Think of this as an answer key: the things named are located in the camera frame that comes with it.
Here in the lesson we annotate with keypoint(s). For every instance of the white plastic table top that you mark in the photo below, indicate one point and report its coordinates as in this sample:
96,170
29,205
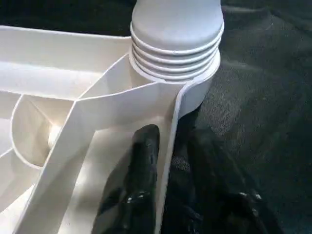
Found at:
63,97

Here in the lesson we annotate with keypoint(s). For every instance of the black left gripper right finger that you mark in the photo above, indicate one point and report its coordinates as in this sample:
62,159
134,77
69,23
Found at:
224,195

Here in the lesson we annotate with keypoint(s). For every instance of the white plastic table leg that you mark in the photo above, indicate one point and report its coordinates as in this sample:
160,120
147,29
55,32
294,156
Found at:
175,34

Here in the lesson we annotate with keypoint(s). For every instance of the black work mat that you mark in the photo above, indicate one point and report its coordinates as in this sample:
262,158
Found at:
263,97

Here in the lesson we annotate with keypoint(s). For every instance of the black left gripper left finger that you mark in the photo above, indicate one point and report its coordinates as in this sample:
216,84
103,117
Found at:
131,190

